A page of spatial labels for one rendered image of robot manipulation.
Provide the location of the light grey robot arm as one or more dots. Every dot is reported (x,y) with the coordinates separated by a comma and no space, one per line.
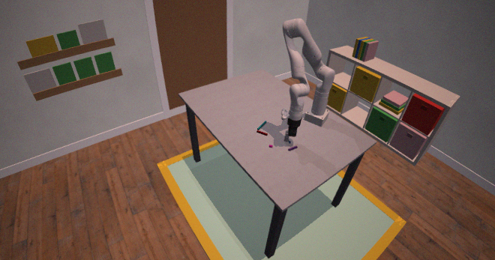
(297,28)

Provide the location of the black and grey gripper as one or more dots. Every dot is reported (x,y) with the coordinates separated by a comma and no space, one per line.
(294,121)

